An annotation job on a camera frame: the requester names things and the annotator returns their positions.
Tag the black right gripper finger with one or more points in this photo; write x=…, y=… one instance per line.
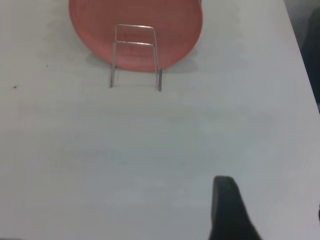
x=227, y=212

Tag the pink plate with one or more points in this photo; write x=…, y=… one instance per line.
x=100, y=25

